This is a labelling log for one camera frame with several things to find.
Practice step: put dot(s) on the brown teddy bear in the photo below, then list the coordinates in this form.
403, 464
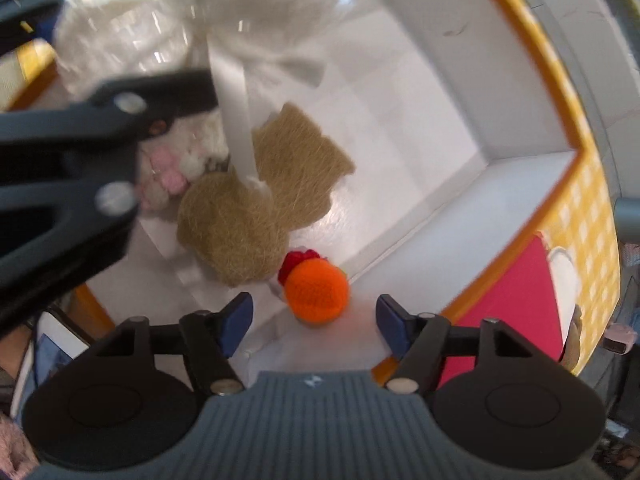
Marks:
572, 340

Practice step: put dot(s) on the pink fuzzy cloth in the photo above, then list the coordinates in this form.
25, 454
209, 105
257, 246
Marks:
12, 445

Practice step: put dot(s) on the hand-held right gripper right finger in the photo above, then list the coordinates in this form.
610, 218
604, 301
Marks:
392, 330

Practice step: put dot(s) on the pink and white plush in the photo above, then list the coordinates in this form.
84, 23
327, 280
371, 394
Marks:
170, 170

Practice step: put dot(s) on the yellow checkered tablecloth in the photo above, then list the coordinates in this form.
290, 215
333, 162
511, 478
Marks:
595, 210

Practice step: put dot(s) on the tan fuzzy toast plush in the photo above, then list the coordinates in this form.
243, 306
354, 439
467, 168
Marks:
235, 230

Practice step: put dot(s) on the pink space heater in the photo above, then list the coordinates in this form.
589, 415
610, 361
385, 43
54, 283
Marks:
620, 336

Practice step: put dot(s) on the clear bag with white plush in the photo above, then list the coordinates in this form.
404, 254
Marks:
125, 20

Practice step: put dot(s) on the white cloth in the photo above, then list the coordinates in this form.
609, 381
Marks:
562, 275

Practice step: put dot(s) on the white tablet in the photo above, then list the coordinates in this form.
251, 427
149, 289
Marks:
55, 355

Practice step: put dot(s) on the red square box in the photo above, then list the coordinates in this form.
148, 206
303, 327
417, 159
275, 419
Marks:
500, 300

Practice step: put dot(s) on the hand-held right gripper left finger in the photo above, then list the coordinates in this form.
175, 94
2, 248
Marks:
237, 322

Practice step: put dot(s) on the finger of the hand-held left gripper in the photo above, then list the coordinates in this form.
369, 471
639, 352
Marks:
60, 160
20, 15

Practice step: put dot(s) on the orange knitted ball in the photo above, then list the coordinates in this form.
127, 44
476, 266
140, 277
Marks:
317, 290

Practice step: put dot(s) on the white storage bin orange rim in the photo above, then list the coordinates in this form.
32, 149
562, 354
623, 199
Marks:
425, 110

